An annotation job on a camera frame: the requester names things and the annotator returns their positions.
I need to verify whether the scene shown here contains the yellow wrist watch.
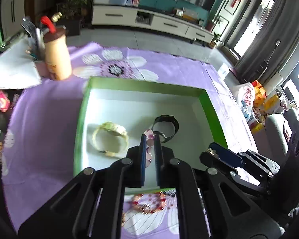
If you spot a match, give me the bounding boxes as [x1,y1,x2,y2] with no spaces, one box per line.
[92,121,129,159]

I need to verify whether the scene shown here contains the white printed plastic bag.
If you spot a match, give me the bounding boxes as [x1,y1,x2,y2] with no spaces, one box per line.
[233,83,255,121]

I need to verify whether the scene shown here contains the white paper sheet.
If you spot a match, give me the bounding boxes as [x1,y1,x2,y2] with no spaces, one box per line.
[0,38,41,90]

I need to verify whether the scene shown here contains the potted green plant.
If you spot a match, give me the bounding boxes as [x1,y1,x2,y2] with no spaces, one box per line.
[56,0,88,37]

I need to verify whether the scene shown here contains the pink snack packet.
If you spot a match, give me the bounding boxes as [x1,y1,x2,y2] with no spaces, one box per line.
[0,86,11,112]

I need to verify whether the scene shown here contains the red handled scissors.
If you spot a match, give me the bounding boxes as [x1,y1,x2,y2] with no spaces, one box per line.
[40,16,57,34]

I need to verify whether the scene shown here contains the red pink bead bracelet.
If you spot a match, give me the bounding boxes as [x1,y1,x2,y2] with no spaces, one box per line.
[131,192,167,215]

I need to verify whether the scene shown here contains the beige bottle brown cap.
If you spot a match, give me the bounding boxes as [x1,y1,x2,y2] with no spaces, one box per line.
[43,26,72,80]

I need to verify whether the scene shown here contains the white tv cabinet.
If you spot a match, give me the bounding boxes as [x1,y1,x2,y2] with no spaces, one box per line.
[92,5,214,43]

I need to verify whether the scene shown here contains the purple floral tablecloth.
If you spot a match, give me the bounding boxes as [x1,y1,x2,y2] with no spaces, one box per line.
[2,42,257,229]

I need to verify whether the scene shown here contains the green white open box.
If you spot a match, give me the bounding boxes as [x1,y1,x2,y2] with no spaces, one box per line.
[73,76,228,195]

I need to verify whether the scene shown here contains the pink crystal bead bracelet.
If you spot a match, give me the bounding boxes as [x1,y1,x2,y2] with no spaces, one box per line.
[142,128,157,168]

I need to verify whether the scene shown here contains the black wrist watch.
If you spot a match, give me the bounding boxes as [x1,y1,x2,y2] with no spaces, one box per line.
[152,114,179,143]

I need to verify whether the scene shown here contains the grey curtain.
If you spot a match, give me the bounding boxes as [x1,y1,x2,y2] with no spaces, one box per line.
[235,0,299,85]

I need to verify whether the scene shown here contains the remote control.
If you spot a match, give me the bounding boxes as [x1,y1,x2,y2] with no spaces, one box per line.
[21,17,37,38]

